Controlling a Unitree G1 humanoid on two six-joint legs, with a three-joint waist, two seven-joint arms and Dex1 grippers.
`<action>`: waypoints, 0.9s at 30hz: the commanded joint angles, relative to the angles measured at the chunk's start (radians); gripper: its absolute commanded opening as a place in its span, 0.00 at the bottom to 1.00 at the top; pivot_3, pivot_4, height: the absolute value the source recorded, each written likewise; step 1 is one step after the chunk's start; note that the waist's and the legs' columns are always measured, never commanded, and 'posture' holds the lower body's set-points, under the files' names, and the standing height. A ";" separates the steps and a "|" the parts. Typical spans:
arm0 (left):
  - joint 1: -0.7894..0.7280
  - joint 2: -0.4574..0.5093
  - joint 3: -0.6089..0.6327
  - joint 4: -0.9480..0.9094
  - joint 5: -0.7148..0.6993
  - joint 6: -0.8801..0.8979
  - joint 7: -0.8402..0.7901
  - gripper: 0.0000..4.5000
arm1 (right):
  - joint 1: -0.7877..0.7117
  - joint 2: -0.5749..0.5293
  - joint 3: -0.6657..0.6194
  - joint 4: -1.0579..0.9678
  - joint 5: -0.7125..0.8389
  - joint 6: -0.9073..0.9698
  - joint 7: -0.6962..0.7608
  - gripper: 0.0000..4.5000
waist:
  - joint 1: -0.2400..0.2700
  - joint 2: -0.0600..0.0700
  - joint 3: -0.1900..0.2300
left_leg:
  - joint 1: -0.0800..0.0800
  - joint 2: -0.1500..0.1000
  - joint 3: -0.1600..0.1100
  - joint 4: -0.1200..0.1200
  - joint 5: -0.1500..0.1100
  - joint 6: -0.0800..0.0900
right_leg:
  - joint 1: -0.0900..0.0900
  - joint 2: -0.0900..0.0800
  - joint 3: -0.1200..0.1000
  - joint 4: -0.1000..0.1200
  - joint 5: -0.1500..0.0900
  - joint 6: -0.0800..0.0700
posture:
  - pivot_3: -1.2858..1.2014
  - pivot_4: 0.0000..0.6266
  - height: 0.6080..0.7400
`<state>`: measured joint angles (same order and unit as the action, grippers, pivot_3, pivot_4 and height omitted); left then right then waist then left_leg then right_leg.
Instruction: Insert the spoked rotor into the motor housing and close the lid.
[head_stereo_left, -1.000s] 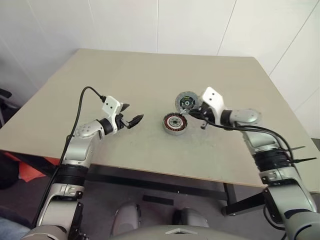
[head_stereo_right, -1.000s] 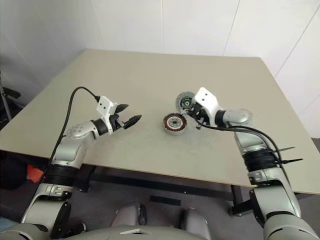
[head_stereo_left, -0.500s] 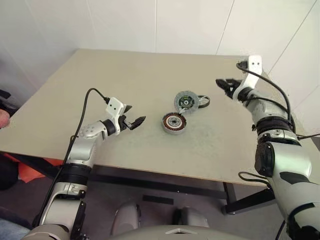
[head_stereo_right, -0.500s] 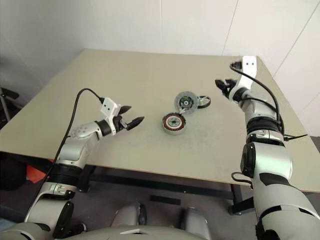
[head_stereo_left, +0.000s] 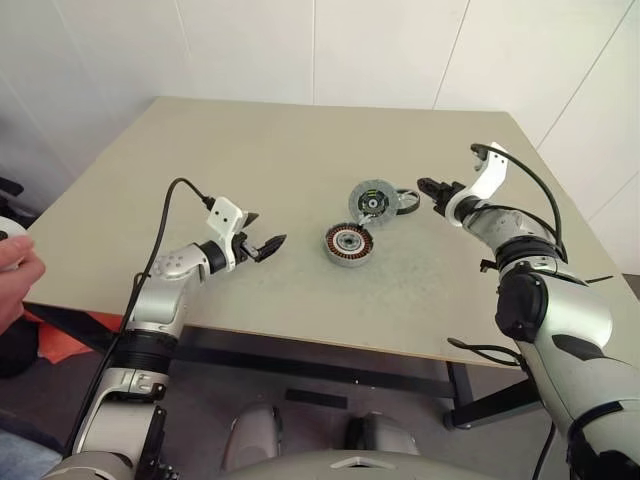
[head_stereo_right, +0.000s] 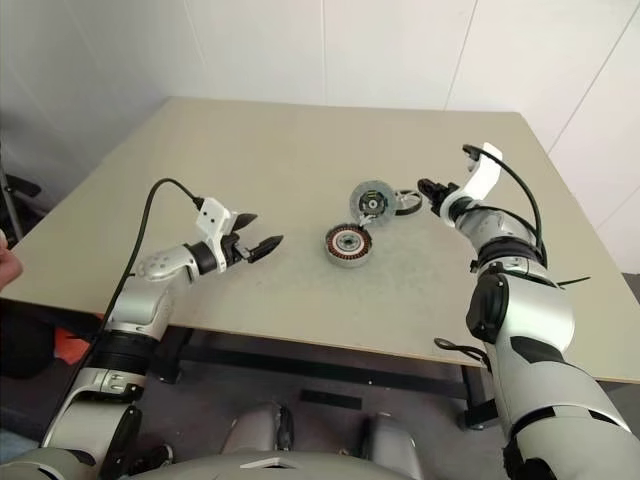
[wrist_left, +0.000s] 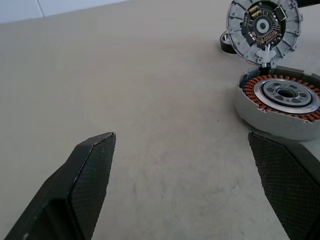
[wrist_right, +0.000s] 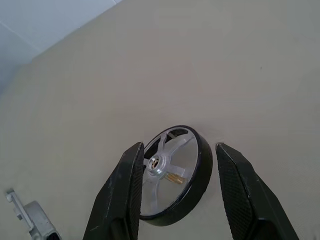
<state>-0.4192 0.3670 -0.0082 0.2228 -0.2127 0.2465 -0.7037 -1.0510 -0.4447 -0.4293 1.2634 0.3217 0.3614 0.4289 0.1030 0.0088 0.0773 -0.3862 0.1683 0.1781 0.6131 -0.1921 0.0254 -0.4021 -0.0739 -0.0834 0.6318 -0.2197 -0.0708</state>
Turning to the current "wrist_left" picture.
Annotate silver motor housing copper coils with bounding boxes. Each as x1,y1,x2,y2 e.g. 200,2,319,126
233,65,320,141

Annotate silver motor cover circuit board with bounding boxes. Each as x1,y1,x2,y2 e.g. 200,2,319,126
226,0,304,68

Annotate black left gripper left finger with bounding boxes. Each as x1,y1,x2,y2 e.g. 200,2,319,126
3,131,117,240

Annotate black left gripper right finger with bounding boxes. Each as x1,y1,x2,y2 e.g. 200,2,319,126
247,131,320,240

